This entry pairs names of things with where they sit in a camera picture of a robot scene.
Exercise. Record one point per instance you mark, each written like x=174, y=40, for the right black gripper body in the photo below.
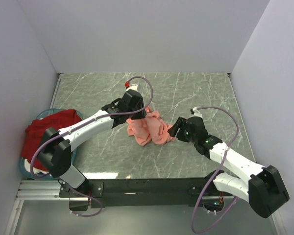
x=183, y=134

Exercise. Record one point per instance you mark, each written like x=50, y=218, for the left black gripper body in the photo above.
x=137, y=116

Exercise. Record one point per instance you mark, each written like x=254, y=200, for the salmon pink t shirt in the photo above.
x=152, y=128

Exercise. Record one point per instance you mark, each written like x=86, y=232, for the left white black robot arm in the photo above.
x=56, y=146

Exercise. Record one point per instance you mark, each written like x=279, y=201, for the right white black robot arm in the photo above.
x=262, y=187

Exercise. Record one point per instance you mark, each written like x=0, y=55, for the black base crossbar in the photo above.
x=146, y=192

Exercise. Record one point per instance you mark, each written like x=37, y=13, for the red t shirt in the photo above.
x=43, y=128

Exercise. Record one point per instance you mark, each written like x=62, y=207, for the white t shirt in basket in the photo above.
x=35, y=170

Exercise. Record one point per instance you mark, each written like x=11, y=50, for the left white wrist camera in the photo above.
x=131, y=86

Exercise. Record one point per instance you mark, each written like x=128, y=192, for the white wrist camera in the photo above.
x=195, y=112
x=131, y=86

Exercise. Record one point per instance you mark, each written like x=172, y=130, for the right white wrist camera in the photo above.
x=195, y=112

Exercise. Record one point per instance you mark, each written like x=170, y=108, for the aluminium frame rail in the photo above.
x=38, y=190

